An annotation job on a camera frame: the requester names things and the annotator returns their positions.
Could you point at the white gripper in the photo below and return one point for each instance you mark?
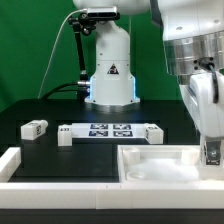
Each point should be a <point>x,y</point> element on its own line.
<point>198,99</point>

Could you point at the white square tabletop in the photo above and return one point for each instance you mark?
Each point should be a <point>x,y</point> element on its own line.
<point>164,163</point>

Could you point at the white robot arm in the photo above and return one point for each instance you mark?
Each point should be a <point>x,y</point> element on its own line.
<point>193,40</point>

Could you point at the white U-shaped fence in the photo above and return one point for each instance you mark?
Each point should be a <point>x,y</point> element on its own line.
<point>205,194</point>

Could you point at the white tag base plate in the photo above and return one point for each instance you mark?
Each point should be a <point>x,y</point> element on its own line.
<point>107,130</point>

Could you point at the grey camera on stand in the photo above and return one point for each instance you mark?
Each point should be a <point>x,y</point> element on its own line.
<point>102,12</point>

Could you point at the black camera stand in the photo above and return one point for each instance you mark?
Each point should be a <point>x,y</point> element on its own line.
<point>82,25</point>

